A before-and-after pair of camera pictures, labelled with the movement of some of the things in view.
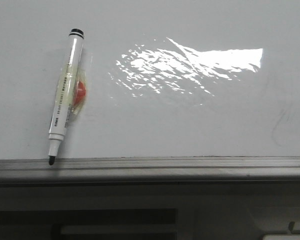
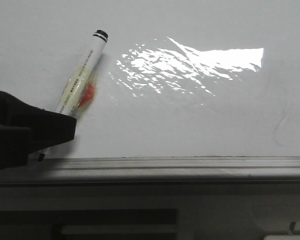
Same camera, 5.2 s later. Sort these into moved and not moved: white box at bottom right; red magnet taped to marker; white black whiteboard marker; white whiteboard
Moved: red magnet taped to marker; white black whiteboard marker
Not moved: white whiteboard; white box at bottom right
